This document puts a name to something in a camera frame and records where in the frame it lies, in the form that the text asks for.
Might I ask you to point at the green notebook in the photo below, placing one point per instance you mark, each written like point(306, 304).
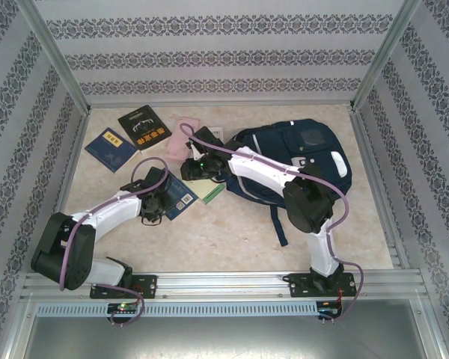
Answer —
point(209, 194)

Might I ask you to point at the dark blue book with barcode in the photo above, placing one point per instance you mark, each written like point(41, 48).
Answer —
point(181, 202)

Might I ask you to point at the pink pencil case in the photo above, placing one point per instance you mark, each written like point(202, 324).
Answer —
point(179, 138)

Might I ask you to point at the black book with white print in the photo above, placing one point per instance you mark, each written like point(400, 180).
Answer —
point(144, 127)

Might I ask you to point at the blue book with yellow label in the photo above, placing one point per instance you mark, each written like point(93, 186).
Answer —
point(108, 149)

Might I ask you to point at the navy blue student backpack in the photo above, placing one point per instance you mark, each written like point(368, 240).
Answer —
point(314, 149)

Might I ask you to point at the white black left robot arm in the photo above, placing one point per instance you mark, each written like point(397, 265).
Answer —
point(108, 213)

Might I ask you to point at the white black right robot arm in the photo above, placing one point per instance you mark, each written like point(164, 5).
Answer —
point(262, 172)

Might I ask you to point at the left controller circuit board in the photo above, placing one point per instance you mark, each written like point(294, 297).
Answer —
point(122, 307)

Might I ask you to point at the controller circuit board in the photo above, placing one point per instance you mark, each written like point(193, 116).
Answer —
point(330, 309)
point(122, 307)

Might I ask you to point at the grey metal sheet panel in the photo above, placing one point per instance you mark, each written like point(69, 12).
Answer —
point(224, 340)

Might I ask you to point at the right controller circuit board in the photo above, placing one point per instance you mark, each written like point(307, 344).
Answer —
point(330, 309)

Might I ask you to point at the aluminium rear table rail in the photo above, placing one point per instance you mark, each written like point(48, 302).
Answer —
point(247, 102)

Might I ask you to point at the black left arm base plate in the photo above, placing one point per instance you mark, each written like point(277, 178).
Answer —
point(146, 286)

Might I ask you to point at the aluminium left table side rail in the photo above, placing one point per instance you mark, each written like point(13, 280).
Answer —
point(65, 179)

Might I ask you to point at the aluminium table side rail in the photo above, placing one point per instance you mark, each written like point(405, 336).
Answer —
point(65, 179)
point(378, 194)

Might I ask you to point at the aluminium mounting rail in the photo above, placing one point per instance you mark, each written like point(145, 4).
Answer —
point(224, 284)

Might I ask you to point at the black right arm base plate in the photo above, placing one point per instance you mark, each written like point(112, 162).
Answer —
point(299, 286)

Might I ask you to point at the aluminium right table side rail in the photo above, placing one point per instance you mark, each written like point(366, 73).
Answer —
point(378, 194)

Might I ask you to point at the aluminium left frame post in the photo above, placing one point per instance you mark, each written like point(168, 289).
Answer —
point(52, 52)

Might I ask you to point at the aluminium frame post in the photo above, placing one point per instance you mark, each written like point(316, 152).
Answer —
point(52, 52)
point(385, 52)

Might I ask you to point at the aluminium right frame post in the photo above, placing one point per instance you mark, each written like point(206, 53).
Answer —
point(385, 52)

